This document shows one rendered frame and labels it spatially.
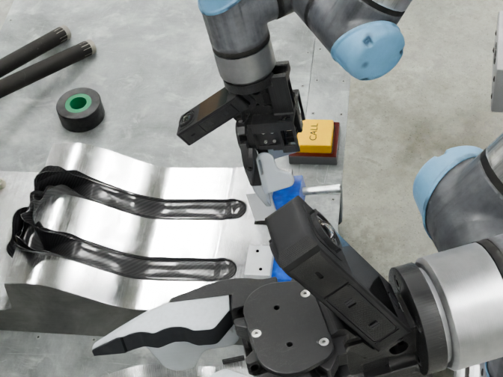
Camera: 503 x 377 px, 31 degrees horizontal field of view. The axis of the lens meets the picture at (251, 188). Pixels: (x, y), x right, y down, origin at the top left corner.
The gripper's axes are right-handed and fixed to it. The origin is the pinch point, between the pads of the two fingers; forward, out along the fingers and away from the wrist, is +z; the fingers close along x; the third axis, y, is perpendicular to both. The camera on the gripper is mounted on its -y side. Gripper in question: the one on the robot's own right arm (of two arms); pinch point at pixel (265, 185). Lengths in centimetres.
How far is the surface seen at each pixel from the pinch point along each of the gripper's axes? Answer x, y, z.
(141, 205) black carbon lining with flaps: 0.2, -19.9, 2.7
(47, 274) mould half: -16.8, -28.4, -0.9
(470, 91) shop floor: 127, 27, 82
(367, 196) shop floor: 86, -2, 83
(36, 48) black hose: 40, -49, -2
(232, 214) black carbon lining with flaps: -0.7, -5.9, 4.8
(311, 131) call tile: 21.4, 3.2, 7.9
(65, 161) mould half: 3.2, -30.8, -4.4
